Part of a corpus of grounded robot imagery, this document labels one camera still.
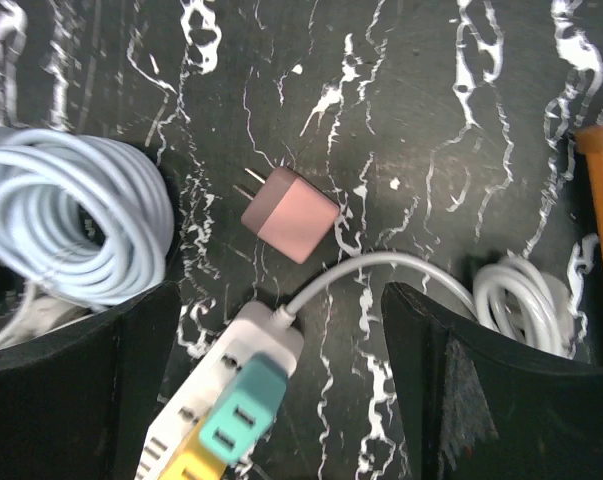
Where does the teal cube adapter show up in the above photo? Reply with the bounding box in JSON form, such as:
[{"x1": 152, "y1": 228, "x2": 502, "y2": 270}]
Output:
[{"x1": 199, "y1": 354, "x2": 289, "y2": 465}]

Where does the blue coiled cable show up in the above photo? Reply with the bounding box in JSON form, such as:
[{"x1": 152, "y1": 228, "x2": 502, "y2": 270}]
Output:
[{"x1": 0, "y1": 127, "x2": 176, "y2": 307}]

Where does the pink cube adapter top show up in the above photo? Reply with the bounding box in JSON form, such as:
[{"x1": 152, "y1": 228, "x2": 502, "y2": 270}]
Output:
[{"x1": 234, "y1": 166, "x2": 340, "y2": 264}]

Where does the white slanted power strip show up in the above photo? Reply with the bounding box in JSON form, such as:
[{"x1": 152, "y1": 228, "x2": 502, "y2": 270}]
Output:
[{"x1": 133, "y1": 251, "x2": 482, "y2": 480}]

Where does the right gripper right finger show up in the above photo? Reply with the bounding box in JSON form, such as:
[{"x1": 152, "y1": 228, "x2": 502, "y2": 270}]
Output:
[{"x1": 382, "y1": 282, "x2": 603, "y2": 479}]

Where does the yellow cube adapter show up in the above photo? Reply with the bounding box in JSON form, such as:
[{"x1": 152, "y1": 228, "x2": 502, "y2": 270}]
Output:
[{"x1": 159, "y1": 416, "x2": 227, "y2": 480}]

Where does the grey white cable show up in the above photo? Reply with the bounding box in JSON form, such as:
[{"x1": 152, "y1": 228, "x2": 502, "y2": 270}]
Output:
[{"x1": 473, "y1": 254, "x2": 577, "y2": 359}]

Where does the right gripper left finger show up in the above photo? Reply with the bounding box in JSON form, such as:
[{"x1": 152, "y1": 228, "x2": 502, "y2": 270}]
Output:
[{"x1": 0, "y1": 282, "x2": 181, "y2": 479}]

